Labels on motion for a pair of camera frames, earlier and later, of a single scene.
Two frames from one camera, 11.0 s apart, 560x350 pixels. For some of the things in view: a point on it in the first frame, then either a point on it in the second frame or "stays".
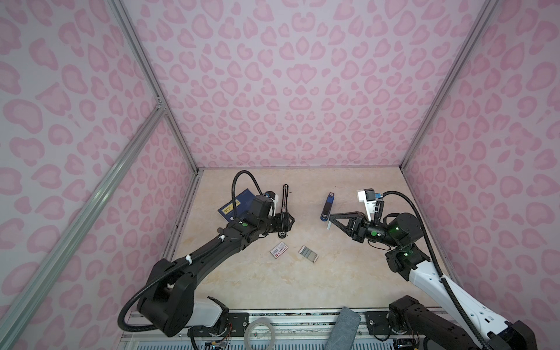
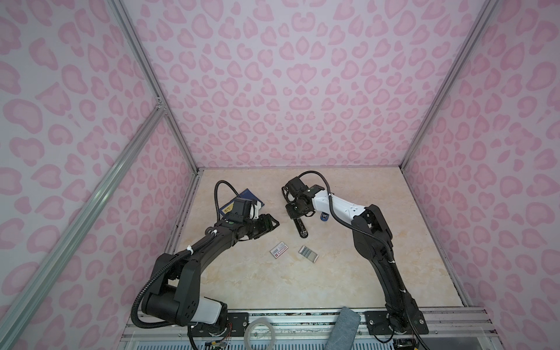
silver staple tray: (308, 254) stays
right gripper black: (360, 229) → (291, 214)
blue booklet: (242, 203) stays
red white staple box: (278, 250) stays
